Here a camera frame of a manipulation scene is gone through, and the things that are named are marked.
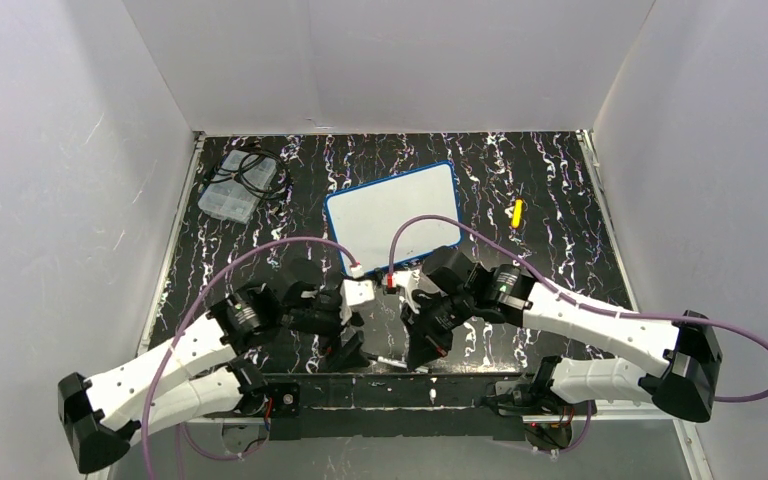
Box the blue framed whiteboard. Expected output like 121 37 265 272
324 162 461 273

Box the black white marker pen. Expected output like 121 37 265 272
370 356 408 370

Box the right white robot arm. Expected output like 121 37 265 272
385 247 722 423

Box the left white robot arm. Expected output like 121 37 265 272
57 259 375 474

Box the yellow marker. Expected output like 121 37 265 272
511 199 524 229

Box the clear plastic organizer box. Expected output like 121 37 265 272
197 150 278 224

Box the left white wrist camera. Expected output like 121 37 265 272
341 279 376 309

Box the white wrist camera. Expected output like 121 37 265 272
341 279 376 309
384 269 420 313

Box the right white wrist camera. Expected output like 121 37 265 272
384 269 420 313

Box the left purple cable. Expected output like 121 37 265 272
140 236 367 480

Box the purple cable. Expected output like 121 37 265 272
387 214 768 455
140 236 367 480

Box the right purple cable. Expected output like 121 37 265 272
387 214 768 455

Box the aluminium front rail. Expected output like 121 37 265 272
591 400 677 422

